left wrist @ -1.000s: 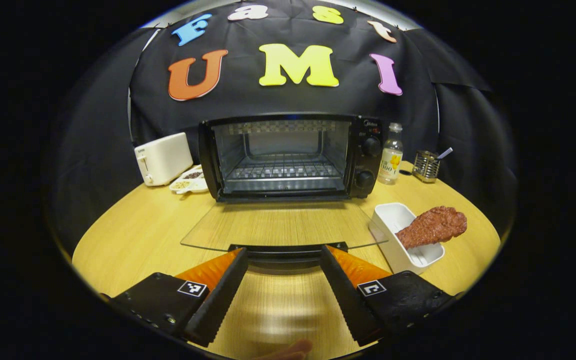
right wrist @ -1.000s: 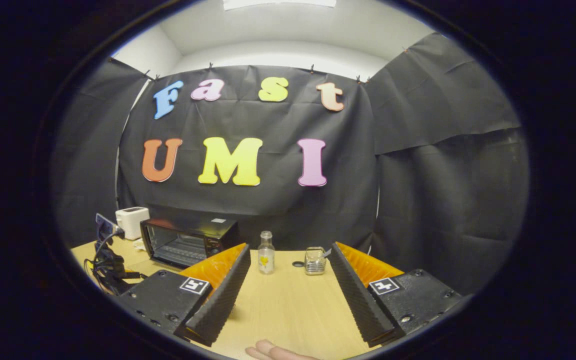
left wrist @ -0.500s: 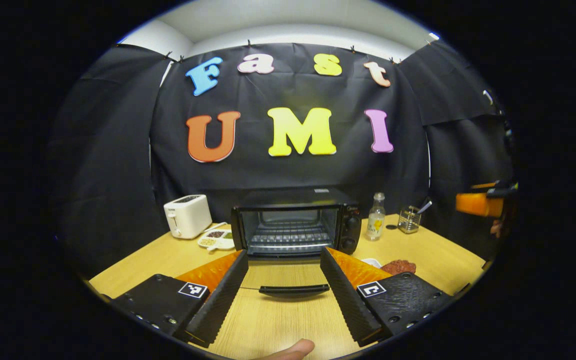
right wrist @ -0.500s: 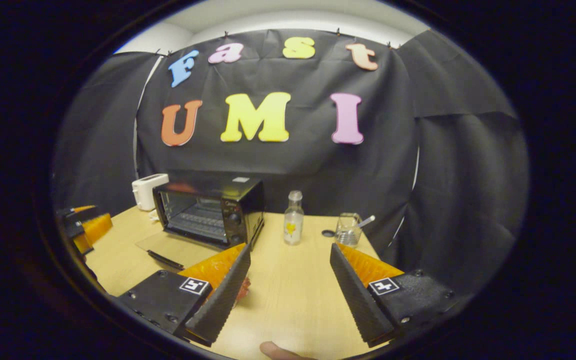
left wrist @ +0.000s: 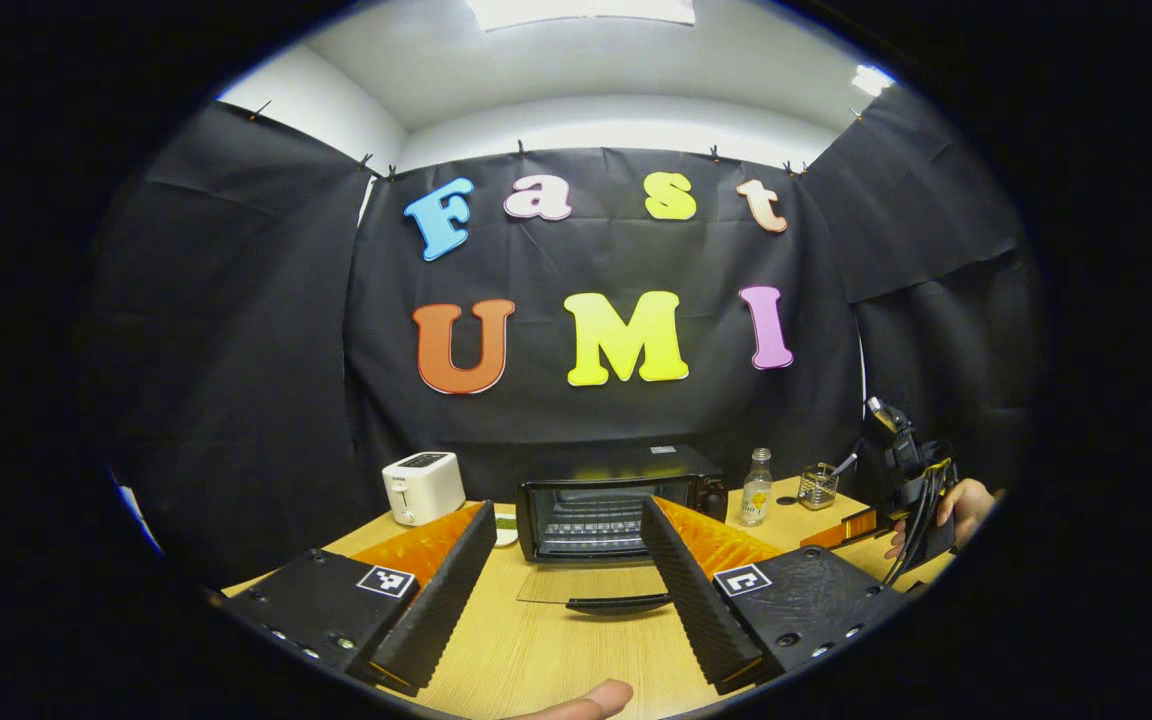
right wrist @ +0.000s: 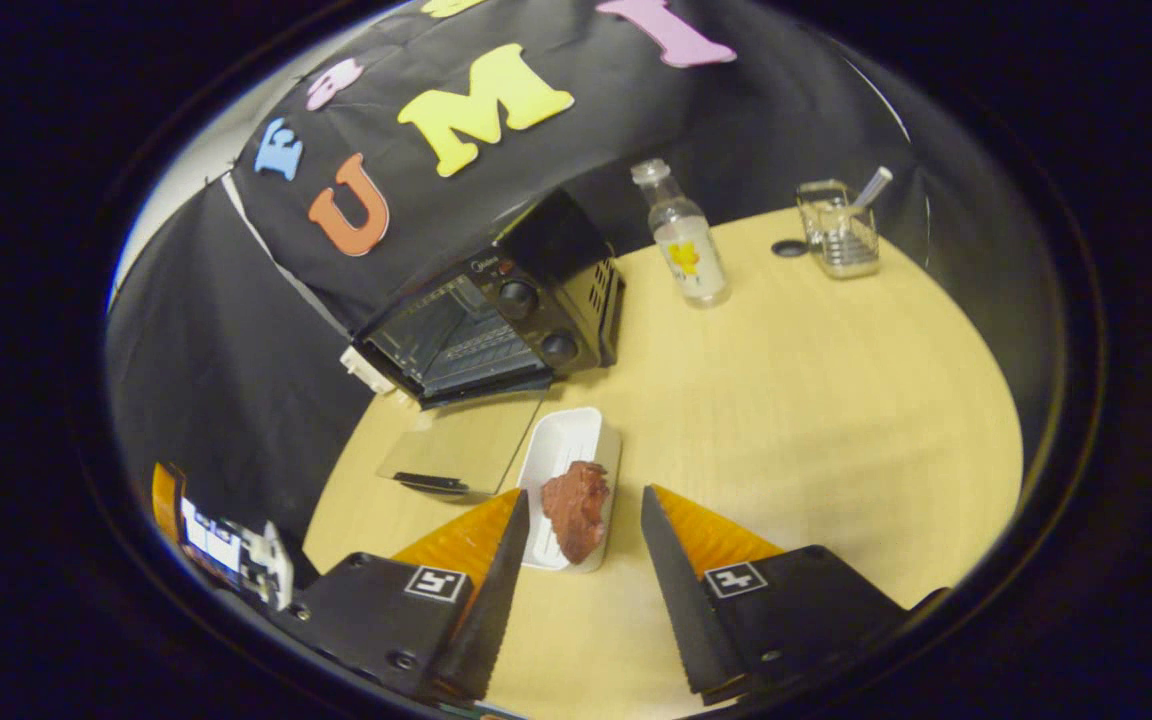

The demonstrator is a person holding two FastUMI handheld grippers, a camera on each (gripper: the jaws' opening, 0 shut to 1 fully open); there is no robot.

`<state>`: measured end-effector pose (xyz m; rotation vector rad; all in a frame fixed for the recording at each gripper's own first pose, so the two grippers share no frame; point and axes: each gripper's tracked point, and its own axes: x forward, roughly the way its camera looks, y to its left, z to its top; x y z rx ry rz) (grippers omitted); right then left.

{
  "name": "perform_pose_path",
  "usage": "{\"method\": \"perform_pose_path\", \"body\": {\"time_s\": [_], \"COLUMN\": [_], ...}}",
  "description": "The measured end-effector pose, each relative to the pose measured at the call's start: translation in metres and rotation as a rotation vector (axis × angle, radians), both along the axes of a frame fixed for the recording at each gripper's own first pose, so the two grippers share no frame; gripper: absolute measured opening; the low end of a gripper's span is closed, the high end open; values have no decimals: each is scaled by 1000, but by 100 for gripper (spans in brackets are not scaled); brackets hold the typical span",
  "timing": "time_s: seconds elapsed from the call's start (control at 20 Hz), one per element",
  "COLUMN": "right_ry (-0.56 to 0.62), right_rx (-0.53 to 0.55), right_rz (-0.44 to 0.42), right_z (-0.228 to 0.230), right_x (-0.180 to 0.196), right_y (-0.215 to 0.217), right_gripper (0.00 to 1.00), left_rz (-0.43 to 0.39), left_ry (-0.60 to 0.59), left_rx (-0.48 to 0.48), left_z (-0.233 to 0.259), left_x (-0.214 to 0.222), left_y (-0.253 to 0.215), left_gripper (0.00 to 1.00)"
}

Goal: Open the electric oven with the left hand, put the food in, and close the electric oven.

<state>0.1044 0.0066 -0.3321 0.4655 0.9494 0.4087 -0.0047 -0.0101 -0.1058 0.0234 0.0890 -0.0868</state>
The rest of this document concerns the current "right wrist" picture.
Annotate clear glass container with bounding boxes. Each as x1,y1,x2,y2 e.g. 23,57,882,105
797,178,883,280

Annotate clear bottle with yellow label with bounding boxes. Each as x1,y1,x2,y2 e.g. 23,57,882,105
631,158,730,309

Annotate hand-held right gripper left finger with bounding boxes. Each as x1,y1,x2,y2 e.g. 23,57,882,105
286,488,531,703

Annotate white rectangular tray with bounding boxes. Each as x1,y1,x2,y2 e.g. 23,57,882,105
516,406,624,574

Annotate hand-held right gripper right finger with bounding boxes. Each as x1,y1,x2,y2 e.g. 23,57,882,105
641,485,947,706

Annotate black electric oven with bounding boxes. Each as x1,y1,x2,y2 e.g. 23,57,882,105
351,190,627,497

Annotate brown meat piece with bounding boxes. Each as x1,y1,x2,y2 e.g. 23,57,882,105
540,460,612,566

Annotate white toaster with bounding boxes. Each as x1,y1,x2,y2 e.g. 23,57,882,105
340,345,395,395

